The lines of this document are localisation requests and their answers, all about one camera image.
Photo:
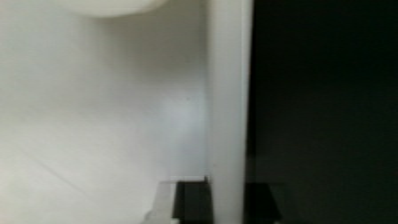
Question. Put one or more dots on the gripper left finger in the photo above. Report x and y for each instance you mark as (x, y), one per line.
(182, 206)

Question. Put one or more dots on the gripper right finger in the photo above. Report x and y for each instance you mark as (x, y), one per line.
(264, 204)

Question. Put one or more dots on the white square table top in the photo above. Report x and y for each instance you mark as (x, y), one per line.
(124, 108)

